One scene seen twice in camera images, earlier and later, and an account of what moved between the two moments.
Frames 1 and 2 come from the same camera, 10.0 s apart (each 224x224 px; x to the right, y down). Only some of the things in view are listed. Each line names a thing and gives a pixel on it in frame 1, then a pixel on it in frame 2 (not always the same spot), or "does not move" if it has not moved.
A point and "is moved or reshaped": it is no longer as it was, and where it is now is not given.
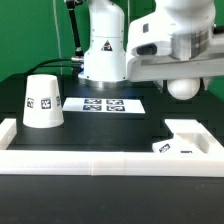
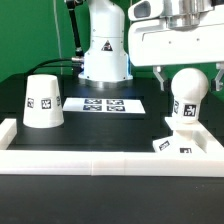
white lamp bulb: [183, 88] is moved or reshaped
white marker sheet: [103, 105] does not move
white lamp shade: [43, 105] does not move
